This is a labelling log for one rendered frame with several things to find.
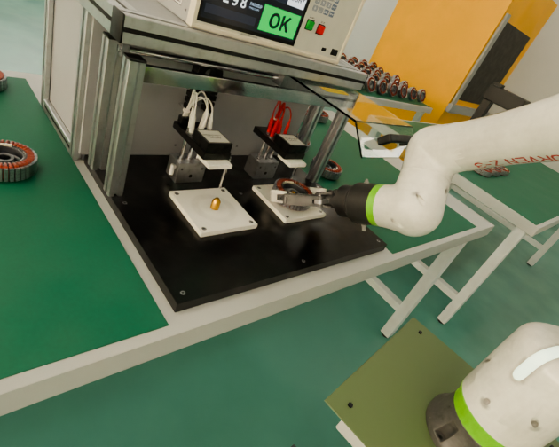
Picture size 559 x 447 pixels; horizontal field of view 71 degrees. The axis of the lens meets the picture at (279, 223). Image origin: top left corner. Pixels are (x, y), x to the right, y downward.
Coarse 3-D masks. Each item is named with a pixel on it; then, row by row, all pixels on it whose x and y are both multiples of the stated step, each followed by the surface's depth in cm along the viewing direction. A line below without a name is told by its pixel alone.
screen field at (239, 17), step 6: (210, 6) 72; (216, 6) 73; (210, 12) 73; (216, 12) 73; (222, 12) 74; (228, 12) 75; (234, 12) 76; (228, 18) 76; (234, 18) 76; (240, 18) 77; (246, 18) 78; (252, 18) 79; (252, 24) 80
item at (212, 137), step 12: (180, 132) 88; (204, 132) 85; (216, 132) 87; (192, 144) 86; (204, 144) 82; (216, 144) 83; (228, 144) 85; (180, 156) 92; (204, 156) 83; (216, 156) 85; (228, 156) 87; (216, 168) 84; (228, 168) 86
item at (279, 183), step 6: (276, 180) 103; (282, 180) 104; (288, 180) 106; (294, 180) 107; (276, 186) 101; (282, 186) 102; (288, 186) 106; (294, 186) 106; (300, 186) 106; (300, 192) 106; (306, 192) 104; (282, 204) 100; (300, 210) 101
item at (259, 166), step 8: (248, 160) 109; (256, 160) 107; (264, 160) 109; (272, 160) 111; (248, 168) 110; (256, 168) 107; (264, 168) 109; (272, 168) 111; (256, 176) 109; (264, 176) 112; (272, 176) 114
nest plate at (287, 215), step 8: (264, 184) 106; (272, 184) 108; (256, 192) 103; (264, 192) 103; (264, 200) 101; (272, 208) 99; (280, 208) 99; (288, 208) 101; (312, 208) 105; (280, 216) 97; (288, 216) 97; (296, 216) 99; (304, 216) 100; (312, 216) 102; (320, 216) 105
